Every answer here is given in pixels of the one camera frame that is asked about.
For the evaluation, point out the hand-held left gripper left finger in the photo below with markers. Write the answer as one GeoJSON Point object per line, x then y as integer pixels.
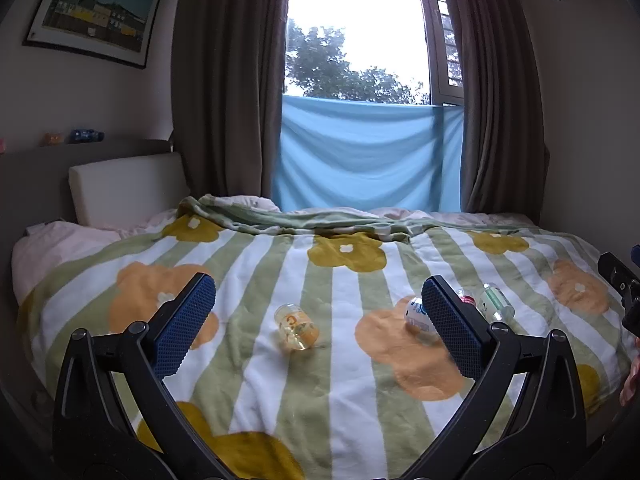
{"type": "Point", "coordinates": [184, 327]}

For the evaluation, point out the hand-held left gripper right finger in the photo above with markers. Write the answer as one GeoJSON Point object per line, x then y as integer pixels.
{"type": "Point", "coordinates": [452, 332]}

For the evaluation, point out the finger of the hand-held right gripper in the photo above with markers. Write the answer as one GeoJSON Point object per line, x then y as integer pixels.
{"type": "Point", "coordinates": [617, 272]}

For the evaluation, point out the clear cup with orange print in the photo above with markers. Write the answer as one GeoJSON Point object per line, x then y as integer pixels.
{"type": "Point", "coordinates": [296, 333]}

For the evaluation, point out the clear cup with red print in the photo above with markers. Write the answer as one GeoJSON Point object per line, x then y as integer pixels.
{"type": "Point", "coordinates": [468, 298]}

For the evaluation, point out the white cup with blue print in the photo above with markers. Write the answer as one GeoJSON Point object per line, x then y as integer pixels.
{"type": "Point", "coordinates": [416, 316]}

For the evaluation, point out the clear cup with green print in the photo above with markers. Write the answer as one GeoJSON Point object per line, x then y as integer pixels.
{"type": "Point", "coordinates": [496, 303]}

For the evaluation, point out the person's right hand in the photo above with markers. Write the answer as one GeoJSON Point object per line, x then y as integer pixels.
{"type": "Point", "coordinates": [632, 382]}

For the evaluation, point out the striped floral blanket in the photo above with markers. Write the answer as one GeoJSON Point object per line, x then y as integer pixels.
{"type": "Point", "coordinates": [330, 400]}

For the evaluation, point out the white headboard cushion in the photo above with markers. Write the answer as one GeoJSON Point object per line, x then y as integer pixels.
{"type": "Point", "coordinates": [127, 187]}

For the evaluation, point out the light blue hanging cloth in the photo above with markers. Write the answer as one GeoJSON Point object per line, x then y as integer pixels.
{"type": "Point", "coordinates": [365, 155]}

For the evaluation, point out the small blue figurine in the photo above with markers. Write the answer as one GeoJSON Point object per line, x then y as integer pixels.
{"type": "Point", "coordinates": [86, 135]}

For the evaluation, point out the brown curtain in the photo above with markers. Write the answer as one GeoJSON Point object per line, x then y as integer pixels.
{"type": "Point", "coordinates": [230, 85]}
{"type": "Point", "coordinates": [497, 90]}

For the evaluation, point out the small orange figurine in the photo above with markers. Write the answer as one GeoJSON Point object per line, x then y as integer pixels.
{"type": "Point", "coordinates": [53, 138]}

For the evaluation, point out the open window sash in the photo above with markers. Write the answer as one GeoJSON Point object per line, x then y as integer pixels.
{"type": "Point", "coordinates": [445, 35]}

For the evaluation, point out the framed wall picture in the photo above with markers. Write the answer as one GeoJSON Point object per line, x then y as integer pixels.
{"type": "Point", "coordinates": [95, 7]}

